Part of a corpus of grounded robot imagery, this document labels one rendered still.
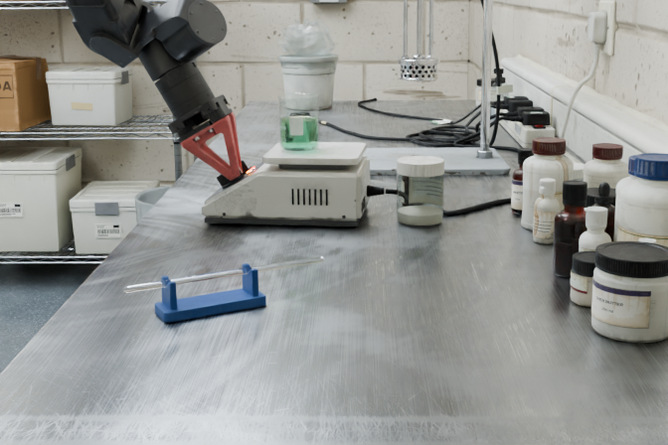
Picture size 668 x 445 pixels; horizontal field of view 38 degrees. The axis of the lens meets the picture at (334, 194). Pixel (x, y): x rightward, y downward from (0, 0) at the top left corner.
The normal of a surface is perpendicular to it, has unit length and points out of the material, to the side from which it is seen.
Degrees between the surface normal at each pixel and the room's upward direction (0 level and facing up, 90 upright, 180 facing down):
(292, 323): 0
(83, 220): 92
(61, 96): 92
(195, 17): 65
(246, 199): 90
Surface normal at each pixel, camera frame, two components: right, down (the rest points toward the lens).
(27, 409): -0.01, -0.98
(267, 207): -0.13, 0.22
